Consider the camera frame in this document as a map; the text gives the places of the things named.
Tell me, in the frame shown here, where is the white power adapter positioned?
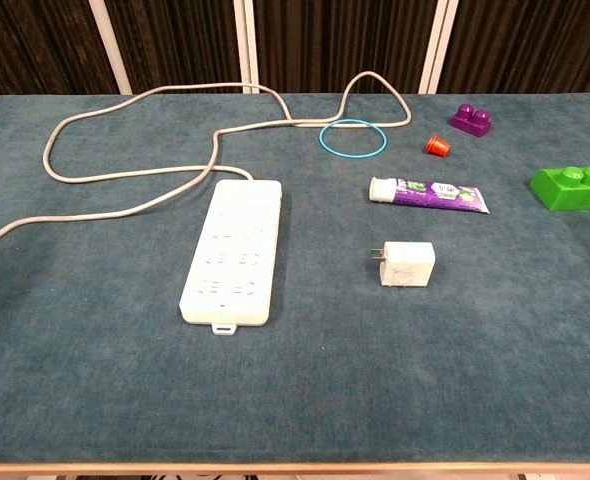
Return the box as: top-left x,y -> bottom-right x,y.
370,241 -> 436,288

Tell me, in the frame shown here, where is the white power strip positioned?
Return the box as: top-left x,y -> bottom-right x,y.
178,179 -> 283,339

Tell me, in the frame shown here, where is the purple toothpaste tube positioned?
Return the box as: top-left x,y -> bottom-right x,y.
368,176 -> 492,215

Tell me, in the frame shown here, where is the teal table mat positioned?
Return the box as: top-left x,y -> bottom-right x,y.
0,93 -> 590,464

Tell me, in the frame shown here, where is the small orange cap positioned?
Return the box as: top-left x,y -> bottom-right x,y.
423,134 -> 452,158

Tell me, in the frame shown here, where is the purple building block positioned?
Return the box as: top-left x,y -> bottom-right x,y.
448,102 -> 493,138

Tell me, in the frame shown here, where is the green building block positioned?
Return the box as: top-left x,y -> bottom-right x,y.
529,165 -> 590,212

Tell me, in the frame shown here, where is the thin blue ring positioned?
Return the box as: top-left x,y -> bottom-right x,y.
318,118 -> 388,160

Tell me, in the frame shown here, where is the white power strip cord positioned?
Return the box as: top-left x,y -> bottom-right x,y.
0,71 -> 413,258

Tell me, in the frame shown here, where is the white partition frame post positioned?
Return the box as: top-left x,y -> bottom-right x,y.
88,0 -> 134,95
232,0 -> 260,95
418,0 -> 460,95

